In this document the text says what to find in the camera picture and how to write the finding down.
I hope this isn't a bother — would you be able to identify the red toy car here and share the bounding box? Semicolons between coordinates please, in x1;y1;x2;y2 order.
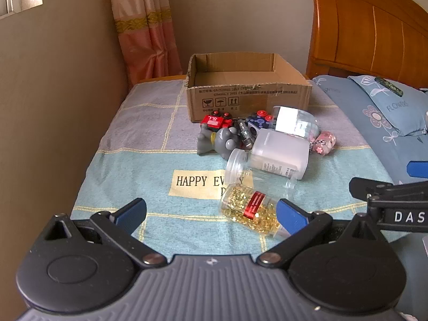
200;110;235;133

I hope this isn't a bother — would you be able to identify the brown cardboard box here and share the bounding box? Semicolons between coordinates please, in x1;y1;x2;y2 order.
185;53;313;123

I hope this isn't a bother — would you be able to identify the yellow capsule jar red label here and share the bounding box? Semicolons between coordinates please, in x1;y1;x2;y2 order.
219;184;285;239

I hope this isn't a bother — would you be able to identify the white opaque plastic bottle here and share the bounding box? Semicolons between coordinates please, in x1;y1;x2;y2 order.
250;128;310;180

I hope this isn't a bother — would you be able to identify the wooden bedside table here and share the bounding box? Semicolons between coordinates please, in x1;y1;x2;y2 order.
138;74;188;85

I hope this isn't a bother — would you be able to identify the blue toy with red knobs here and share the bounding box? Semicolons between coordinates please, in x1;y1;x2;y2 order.
245;109;277;138

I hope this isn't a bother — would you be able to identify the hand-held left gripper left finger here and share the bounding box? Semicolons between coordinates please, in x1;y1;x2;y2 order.
43;197;168;269

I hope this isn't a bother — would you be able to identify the blue floral pillow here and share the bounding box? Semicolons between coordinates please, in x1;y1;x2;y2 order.
347;74;428;138

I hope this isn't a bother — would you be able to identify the clear plastic jar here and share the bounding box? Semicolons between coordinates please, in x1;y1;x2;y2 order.
224;148;297;202

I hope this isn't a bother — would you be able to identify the grey hippo toy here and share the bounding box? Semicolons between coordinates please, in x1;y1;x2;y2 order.
197;127;245;158

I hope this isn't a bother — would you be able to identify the wooden headboard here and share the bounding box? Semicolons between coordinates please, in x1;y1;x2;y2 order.
305;0;428;90

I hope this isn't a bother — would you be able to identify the pink patterned curtain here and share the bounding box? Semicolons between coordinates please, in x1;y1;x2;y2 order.
107;0;183;86

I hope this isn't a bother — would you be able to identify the pink keychain toy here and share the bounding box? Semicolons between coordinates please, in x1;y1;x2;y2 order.
309;131;336;156

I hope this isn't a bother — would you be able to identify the blue floral bed sheet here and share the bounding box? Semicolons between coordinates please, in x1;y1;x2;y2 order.
311;75;428;185

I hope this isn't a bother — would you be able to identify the dark patterned strip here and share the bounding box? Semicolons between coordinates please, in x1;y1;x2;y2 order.
374;77;404;97

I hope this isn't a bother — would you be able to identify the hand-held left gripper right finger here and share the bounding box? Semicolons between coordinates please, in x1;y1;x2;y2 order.
256;198;385;268

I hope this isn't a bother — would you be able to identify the clear bottle with white label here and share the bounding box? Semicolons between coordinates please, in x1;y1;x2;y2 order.
272;106;318;140

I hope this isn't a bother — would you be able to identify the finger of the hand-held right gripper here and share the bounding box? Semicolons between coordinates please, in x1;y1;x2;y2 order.
349;177;428;205
406;160;428;178

